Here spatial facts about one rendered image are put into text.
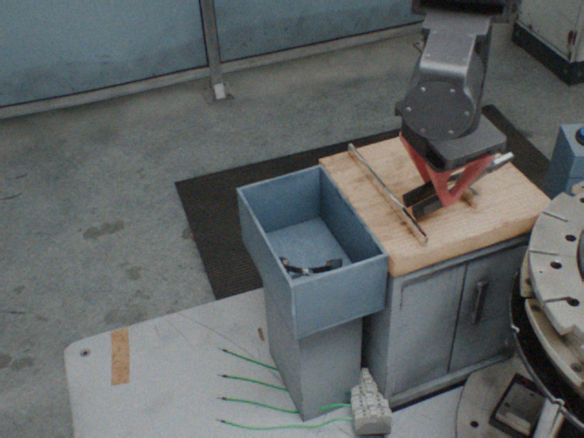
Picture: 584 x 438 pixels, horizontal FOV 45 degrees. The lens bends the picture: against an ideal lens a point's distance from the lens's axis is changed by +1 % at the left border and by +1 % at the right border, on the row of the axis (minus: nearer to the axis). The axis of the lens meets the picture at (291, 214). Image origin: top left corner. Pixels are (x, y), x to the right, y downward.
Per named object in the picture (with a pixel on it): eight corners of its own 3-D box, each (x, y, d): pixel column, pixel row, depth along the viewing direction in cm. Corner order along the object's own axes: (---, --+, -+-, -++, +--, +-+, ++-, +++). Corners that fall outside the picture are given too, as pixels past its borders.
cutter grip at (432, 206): (416, 221, 73) (414, 211, 72) (412, 215, 74) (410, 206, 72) (450, 203, 73) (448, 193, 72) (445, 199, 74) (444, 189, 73)
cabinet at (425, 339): (382, 418, 90) (394, 276, 72) (323, 315, 103) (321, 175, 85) (512, 367, 95) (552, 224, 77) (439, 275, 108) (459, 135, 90)
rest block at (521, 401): (546, 404, 86) (549, 393, 85) (528, 436, 83) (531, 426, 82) (513, 387, 88) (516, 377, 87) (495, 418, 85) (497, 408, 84)
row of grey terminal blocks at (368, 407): (393, 444, 87) (395, 425, 84) (354, 447, 87) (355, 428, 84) (380, 377, 94) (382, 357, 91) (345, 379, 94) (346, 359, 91)
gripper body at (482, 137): (446, 176, 64) (453, 110, 59) (391, 118, 71) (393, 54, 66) (506, 154, 66) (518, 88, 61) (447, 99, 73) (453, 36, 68)
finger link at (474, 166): (432, 229, 71) (438, 158, 64) (396, 187, 76) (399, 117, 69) (489, 207, 73) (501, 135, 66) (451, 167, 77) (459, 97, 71)
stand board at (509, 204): (392, 277, 72) (394, 262, 71) (318, 174, 86) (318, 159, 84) (555, 224, 77) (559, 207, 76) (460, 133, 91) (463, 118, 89)
